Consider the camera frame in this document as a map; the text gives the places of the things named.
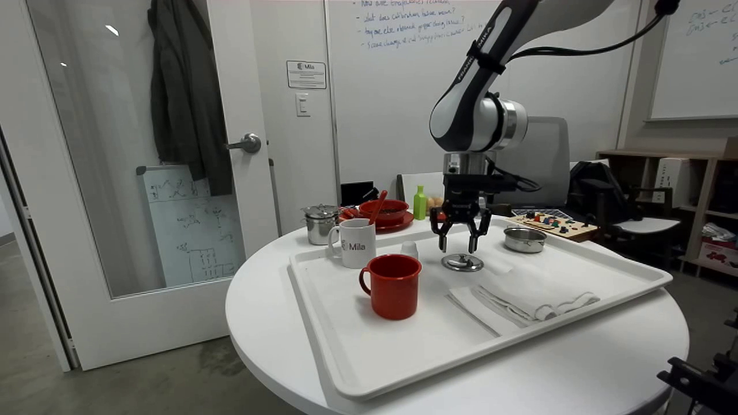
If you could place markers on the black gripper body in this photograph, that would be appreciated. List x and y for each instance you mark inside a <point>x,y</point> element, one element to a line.
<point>470,194</point>

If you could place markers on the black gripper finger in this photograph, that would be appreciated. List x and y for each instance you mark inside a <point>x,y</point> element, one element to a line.
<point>478,226</point>
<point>441,226</point>

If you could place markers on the silver door handle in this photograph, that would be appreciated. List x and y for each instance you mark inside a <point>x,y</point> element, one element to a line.
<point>248,143</point>

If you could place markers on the grey office chair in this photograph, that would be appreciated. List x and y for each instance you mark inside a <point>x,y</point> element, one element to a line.
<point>543,157</point>

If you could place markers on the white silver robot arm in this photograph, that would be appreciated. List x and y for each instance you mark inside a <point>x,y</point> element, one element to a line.
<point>470,120</point>

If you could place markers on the dark hanging jacket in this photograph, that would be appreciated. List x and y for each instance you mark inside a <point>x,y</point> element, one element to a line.
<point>185,101</point>

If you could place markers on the red bowl on plate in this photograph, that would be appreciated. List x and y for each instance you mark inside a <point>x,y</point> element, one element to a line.
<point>389,214</point>

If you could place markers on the silver metal cup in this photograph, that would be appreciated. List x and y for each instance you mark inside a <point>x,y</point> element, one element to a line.
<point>319,223</point>

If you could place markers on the white plastic tray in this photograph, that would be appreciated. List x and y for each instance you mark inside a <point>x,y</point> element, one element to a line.
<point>459,317</point>

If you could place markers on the white round table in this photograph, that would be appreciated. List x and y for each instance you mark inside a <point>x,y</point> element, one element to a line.
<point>302,325</point>

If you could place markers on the white folded cloth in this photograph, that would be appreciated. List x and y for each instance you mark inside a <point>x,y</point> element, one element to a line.
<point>517,299</point>

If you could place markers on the red metal mug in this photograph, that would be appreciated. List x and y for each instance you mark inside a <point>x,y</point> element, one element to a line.
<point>394,284</point>

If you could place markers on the silver pot lid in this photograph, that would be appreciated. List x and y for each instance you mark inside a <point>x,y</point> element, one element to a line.
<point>462,264</point>

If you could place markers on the small silver pot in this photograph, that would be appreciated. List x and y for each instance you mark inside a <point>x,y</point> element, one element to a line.
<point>524,240</point>

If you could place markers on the wooden switch board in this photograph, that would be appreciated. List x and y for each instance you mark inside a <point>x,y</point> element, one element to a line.
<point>556,224</point>

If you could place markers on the green bottle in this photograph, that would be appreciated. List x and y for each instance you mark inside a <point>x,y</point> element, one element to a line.
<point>420,205</point>

